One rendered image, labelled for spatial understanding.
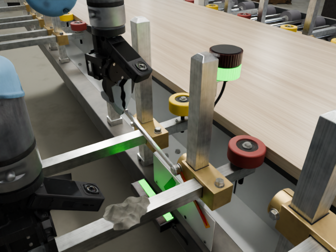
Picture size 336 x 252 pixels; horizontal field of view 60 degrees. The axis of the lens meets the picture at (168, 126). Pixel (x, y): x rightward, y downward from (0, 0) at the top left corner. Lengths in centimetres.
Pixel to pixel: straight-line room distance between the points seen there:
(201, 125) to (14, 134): 33
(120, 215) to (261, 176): 41
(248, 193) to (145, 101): 40
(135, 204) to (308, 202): 28
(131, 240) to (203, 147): 106
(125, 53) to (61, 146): 170
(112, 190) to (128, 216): 129
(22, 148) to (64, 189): 11
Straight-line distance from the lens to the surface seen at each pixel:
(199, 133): 57
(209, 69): 51
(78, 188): 47
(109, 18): 62
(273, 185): 80
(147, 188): 82
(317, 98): 92
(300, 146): 70
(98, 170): 198
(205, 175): 61
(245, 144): 64
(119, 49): 64
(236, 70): 54
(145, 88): 76
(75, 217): 174
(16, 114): 35
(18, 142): 37
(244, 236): 85
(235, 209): 90
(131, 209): 55
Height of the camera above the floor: 128
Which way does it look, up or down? 33 degrees down
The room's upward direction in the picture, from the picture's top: straight up
